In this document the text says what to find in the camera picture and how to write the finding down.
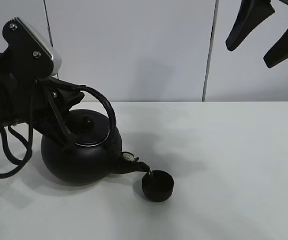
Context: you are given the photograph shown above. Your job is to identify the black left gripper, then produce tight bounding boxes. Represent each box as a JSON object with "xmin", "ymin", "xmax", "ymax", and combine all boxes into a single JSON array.
[{"xmin": 32, "ymin": 77, "xmax": 85, "ymax": 149}]

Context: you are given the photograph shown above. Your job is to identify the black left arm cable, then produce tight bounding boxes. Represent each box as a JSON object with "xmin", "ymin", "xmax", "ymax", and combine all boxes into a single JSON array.
[{"xmin": 0, "ymin": 82, "xmax": 34, "ymax": 179}]

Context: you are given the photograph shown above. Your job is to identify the black round tea kettle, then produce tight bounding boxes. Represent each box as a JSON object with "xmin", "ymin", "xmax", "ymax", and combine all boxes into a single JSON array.
[{"xmin": 40, "ymin": 85, "xmax": 150, "ymax": 185}]

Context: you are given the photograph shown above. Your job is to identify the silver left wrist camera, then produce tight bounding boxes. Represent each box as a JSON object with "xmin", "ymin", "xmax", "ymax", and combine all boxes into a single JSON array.
[{"xmin": 2, "ymin": 17, "xmax": 62, "ymax": 78}]

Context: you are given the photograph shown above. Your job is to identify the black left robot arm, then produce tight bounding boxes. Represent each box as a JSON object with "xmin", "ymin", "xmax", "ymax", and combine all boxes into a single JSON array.
[{"xmin": 0, "ymin": 49, "xmax": 84, "ymax": 149}]

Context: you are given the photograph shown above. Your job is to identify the small black teacup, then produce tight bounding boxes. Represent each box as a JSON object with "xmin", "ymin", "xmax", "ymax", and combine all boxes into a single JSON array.
[{"xmin": 142, "ymin": 170, "xmax": 174, "ymax": 203}]

